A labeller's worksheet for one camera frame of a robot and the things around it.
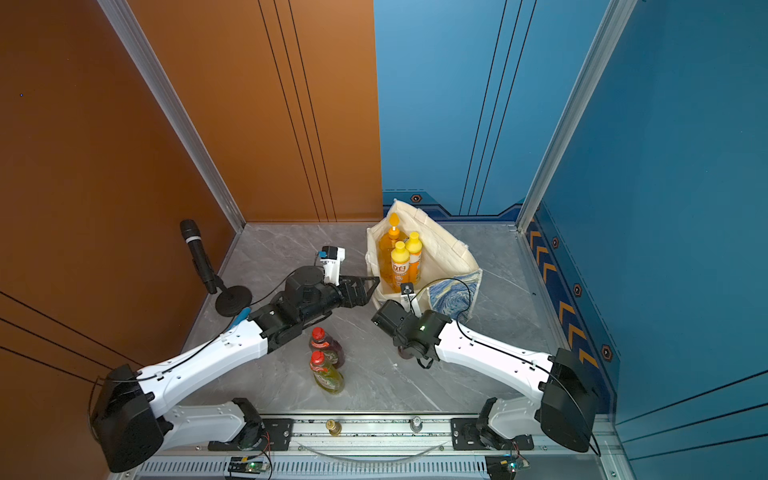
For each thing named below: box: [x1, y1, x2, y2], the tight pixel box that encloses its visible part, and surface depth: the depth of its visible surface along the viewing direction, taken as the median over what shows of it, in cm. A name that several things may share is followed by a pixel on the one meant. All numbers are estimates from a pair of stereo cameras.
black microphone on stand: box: [180, 219, 253, 317], surface depth 86 cm
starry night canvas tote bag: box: [365, 200, 483, 321], surface depth 82 cm
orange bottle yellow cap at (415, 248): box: [405, 231, 423, 284], surface depth 89 cm
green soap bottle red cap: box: [310, 350, 345, 395], surface depth 71 cm
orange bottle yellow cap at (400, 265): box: [391, 241, 410, 293], surface depth 88 cm
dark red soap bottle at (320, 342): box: [309, 326, 345, 369], surface depth 74 cm
